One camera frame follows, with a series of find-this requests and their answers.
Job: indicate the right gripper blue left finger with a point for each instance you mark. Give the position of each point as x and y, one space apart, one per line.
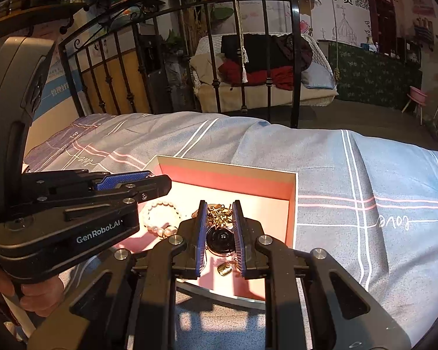
128 303

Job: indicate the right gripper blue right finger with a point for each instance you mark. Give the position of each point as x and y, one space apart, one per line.
311 301

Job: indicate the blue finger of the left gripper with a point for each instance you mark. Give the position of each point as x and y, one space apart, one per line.
129 193
79 179

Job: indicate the gold chain jewelry cluster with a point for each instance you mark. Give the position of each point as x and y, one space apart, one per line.
219 216

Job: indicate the tan strap wristwatch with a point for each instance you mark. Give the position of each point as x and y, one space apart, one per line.
220 241

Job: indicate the small gold pendant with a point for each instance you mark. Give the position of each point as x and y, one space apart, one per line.
225 269

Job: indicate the person's left hand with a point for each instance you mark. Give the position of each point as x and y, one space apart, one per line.
41 298

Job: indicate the blue striped bed sheet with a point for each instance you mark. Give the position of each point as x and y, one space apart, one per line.
371 203

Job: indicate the open pink-lined gift box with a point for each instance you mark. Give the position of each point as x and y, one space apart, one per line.
266 196

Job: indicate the red blanket on chair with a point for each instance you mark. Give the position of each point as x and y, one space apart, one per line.
281 77

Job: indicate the white hanging swing chair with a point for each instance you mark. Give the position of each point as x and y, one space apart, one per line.
221 83

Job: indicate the pink stool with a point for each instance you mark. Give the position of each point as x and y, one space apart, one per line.
418 97

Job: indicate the green patterned counter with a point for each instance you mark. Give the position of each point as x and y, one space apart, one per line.
370 78

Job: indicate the dark red phone-booth cabinet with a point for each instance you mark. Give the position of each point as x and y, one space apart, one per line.
383 25

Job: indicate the wooden wall shelf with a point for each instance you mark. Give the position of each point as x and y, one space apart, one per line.
38 15

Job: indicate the black iron bed frame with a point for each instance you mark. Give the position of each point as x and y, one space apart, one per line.
162 30

